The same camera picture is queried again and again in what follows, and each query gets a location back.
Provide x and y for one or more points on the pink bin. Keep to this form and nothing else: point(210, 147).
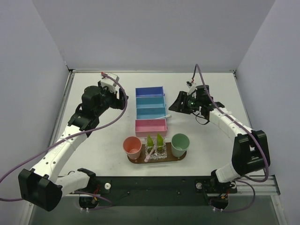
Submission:
point(152, 127)

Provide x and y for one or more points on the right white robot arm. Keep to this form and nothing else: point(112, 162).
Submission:
point(250, 148)

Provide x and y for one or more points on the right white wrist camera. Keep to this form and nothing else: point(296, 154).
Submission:
point(192, 87)

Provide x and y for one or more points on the light blue toothbrush bin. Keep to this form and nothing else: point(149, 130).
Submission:
point(150, 113)

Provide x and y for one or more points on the green plastic cup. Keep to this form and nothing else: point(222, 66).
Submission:
point(180, 143)

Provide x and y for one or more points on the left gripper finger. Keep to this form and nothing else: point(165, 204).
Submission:
point(121, 94)
point(123, 101)

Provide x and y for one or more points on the yellow-green toothpaste tube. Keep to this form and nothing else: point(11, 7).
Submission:
point(160, 143)
point(150, 144)

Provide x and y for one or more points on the light blue toothpaste bin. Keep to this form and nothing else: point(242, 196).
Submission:
point(150, 102)

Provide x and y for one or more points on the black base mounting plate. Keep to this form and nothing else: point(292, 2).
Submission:
point(155, 191)

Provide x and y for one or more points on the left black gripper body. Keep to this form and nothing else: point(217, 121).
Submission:
point(120, 100)

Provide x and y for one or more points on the brown wooden oval tray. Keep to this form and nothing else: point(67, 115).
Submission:
point(170, 158)

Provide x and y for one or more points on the pink plastic cup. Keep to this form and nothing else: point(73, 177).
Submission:
point(132, 146)

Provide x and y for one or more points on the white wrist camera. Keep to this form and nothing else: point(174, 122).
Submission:
point(192, 87)
point(106, 84)

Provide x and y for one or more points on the clear textured plastic box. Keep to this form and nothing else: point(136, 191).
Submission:
point(156, 155)

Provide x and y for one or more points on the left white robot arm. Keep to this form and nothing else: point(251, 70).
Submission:
point(41, 185)

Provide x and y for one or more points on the white toothbrush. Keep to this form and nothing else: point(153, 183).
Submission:
point(164, 117)

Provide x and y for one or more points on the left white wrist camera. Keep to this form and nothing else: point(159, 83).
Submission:
point(106, 84)

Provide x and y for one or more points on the dark blue bin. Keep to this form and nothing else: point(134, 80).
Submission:
point(147, 92)

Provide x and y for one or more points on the pink toothbrush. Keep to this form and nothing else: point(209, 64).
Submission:
point(150, 154)

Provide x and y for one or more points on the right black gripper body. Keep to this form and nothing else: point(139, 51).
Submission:
point(182, 103)

